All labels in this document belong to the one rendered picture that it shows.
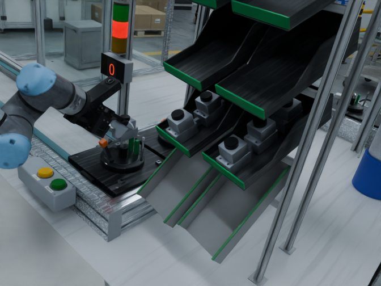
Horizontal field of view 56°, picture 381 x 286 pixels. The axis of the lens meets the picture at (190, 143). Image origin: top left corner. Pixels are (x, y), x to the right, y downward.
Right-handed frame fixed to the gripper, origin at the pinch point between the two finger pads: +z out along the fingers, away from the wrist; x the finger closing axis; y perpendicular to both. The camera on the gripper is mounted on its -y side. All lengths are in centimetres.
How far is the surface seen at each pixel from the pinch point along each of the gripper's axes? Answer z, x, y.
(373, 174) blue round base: 66, 60, -30
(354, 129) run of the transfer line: 104, 39, -54
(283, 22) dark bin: -33, 47, -27
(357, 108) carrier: 112, 33, -68
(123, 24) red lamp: -5.8, -16.5, -25.9
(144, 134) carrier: 22.7, -9.3, 0.7
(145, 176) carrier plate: 8.3, 10.8, 11.3
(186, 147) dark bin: -11.6, 30.0, -2.3
